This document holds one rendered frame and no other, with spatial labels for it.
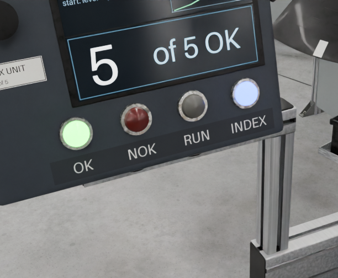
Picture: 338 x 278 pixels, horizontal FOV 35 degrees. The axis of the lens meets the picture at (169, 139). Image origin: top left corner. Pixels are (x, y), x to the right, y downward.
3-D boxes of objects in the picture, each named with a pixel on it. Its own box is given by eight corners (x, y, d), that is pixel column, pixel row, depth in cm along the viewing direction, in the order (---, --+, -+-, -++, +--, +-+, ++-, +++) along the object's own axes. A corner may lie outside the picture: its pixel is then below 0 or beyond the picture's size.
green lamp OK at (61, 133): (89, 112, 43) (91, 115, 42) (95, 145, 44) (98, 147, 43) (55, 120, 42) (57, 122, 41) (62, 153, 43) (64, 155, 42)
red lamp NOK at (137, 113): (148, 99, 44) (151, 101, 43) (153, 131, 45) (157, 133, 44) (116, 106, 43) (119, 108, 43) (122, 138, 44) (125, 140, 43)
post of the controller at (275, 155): (276, 234, 69) (281, 96, 60) (289, 249, 67) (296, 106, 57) (255, 241, 69) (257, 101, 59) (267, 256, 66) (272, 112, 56)
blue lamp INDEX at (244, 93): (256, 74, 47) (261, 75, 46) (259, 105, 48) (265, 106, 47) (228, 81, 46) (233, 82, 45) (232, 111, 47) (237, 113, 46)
